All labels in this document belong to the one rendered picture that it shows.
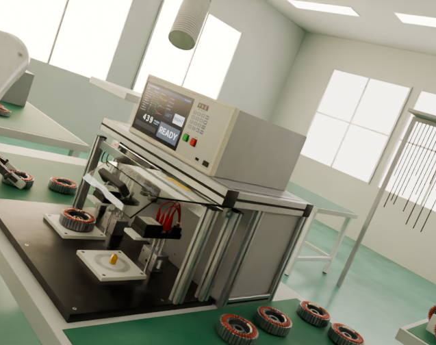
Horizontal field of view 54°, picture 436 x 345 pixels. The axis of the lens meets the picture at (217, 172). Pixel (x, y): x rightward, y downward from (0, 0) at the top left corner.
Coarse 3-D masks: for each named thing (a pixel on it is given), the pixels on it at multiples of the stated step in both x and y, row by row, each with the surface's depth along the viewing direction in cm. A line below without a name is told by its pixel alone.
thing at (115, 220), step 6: (108, 216) 148; (114, 216) 148; (102, 222) 150; (114, 222) 145; (120, 222) 146; (126, 222) 147; (108, 228) 147; (114, 228) 145; (120, 228) 147; (114, 234) 146; (120, 234) 148
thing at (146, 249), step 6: (144, 246) 133; (150, 246) 134; (144, 252) 132; (150, 252) 131; (156, 252) 131; (138, 258) 134; (144, 258) 132; (156, 258) 129; (162, 258) 130; (144, 264) 132; (150, 264) 130; (156, 264) 130; (162, 264) 131; (150, 270) 129; (156, 270) 130; (162, 270) 132
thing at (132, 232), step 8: (136, 216) 126; (144, 216) 128; (136, 224) 125; (144, 224) 123; (152, 224) 124; (160, 224) 127; (128, 232) 123; (136, 232) 124; (144, 232) 122; (152, 232) 124; (160, 232) 126; (168, 232) 130; (160, 240) 132
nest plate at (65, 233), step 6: (48, 216) 137; (54, 216) 139; (54, 222) 134; (60, 222) 136; (54, 228) 133; (60, 228) 132; (66, 228) 134; (96, 228) 143; (60, 234) 130; (66, 234) 129; (72, 234) 131; (78, 234) 133; (84, 234) 134; (90, 234) 136; (96, 234) 138; (102, 234) 140
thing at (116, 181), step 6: (102, 168) 105; (102, 174) 104; (108, 174) 103; (108, 180) 102; (114, 180) 101; (120, 180) 100; (120, 186) 98; (126, 186) 99; (120, 192) 100; (126, 192) 100
